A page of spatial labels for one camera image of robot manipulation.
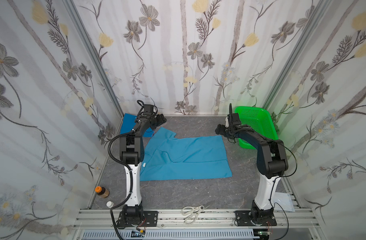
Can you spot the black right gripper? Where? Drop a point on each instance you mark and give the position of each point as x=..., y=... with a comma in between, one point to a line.
x=221, y=130

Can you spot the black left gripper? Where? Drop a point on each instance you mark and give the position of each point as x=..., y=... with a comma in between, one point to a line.
x=158, y=120

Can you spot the light blue t shirt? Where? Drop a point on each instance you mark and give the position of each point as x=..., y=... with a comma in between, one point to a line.
x=169, y=158

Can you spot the green plastic basket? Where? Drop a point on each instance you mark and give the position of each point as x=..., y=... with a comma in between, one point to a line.
x=259, y=119

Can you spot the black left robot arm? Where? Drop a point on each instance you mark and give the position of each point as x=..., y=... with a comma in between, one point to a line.
x=128, y=150

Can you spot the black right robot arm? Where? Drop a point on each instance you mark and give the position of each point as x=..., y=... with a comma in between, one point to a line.
x=272, y=163

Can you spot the folded blue t shirt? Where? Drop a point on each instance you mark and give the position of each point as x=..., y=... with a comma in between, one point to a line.
x=129, y=123

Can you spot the brown bottle orange cap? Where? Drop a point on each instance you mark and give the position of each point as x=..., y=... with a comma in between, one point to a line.
x=102, y=192

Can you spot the clear plastic bag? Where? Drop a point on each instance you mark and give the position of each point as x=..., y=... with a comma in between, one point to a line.
x=283, y=202

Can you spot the small white capped bottle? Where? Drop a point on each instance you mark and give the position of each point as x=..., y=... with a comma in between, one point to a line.
x=110, y=204

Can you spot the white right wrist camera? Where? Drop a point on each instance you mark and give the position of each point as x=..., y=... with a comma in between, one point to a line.
x=233, y=119

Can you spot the white handled scissors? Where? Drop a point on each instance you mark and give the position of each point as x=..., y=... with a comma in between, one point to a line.
x=191, y=213

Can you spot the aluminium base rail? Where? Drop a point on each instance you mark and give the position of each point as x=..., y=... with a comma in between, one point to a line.
x=299, y=225

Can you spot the white slotted cable duct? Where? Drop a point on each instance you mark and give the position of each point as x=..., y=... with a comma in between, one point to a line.
x=193, y=234

